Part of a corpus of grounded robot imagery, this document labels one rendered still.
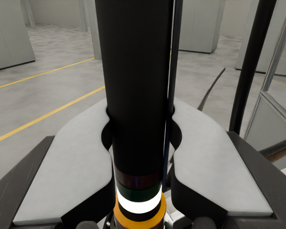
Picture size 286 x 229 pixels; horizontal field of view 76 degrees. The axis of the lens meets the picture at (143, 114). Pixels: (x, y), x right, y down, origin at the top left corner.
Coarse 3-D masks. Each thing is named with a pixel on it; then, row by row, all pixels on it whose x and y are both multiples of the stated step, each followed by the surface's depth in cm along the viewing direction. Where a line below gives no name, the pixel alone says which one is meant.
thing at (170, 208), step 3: (168, 198) 18; (168, 201) 18; (171, 201) 18; (168, 204) 17; (171, 204) 17; (168, 207) 17; (171, 207) 17; (168, 210) 17; (171, 210) 17; (174, 210) 17; (171, 213) 17; (165, 219) 18
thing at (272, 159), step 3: (282, 150) 24; (285, 150) 24; (276, 153) 24; (279, 153) 24; (282, 153) 24; (285, 153) 24; (267, 156) 23; (270, 156) 23; (273, 156) 23; (276, 156) 23; (279, 156) 24; (282, 156) 24; (270, 159) 23; (273, 159) 23; (276, 159) 23; (273, 162) 23
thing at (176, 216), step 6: (168, 192) 19; (168, 216) 17; (174, 216) 17; (180, 216) 17; (186, 216) 17; (168, 222) 17; (174, 222) 16; (180, 222) 17; (186, 222) 17; (192, 222) 18; (168, 228) 17; (174, 228) 17; (180, 228) 17; (186, 228) 18
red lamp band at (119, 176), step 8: (160, 168) 12; (120, 176) 12; (128, 176) 11; (136, 176) 11; (144, 176) 11; (152, 176) 11; (160, 176) 12; (128, 184) 12; (136, 184) 11; (144, 184) 11; (152, 184) 12
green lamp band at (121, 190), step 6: (120, 186) 12; (156, 186) 12; (120, 192) 13; (126, 192) 12; (132, 192) 12; (138, 192) 12; (144, 192) 12; (150, 192) 12; (156, 192) 12; (126, 198) 12; (132, 198) 12; (138, 198) 12; (144, 198) 12; (150, 198) 12
